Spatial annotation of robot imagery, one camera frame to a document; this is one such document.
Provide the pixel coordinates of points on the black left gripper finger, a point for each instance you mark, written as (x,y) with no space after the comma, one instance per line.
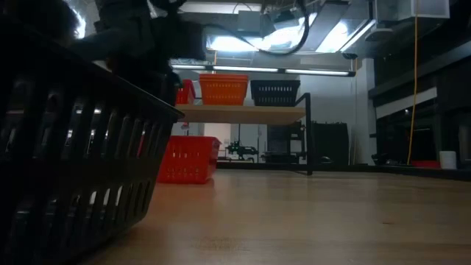
(163,84)
(129,73)

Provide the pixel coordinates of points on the red plastic basket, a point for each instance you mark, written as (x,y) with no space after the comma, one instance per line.
(187,158)
(185,94)

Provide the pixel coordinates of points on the orange plastic basket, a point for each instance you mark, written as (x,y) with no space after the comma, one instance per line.
(223,92)
(223,75)

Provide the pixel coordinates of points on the black plastic basket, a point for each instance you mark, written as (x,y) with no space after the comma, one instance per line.
(275,94)
(73,165)

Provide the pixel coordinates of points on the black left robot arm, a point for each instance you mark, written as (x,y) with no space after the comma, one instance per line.
(33,18)

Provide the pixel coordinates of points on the long white light bar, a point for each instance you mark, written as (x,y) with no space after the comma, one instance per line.
(244,68)

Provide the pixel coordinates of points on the small machine with green lights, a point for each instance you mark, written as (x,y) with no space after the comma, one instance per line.
(241,150)

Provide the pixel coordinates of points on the black equipment rack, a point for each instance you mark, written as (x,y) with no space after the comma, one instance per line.
(285,141)

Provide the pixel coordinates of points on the black cabinet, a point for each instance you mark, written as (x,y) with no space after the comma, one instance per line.
(331,143)

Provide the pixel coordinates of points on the white ceiling box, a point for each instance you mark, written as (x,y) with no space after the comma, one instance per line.
(412,9)

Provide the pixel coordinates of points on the red flat object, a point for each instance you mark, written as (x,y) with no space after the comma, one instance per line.
(425,164)

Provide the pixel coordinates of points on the white cylindrical container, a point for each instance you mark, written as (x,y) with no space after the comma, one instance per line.
(447,160)

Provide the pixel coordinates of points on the wooden shelf black metal frame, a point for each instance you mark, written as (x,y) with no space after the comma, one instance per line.
(239,114)

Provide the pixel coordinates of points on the silver ceiling duct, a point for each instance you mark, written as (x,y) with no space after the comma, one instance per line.
(331,29)

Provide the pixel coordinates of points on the black aluminium table frame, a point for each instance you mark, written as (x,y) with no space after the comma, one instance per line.
(368,170)

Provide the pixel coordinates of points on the dark wall shelving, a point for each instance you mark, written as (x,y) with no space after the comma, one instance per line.
(423,92)

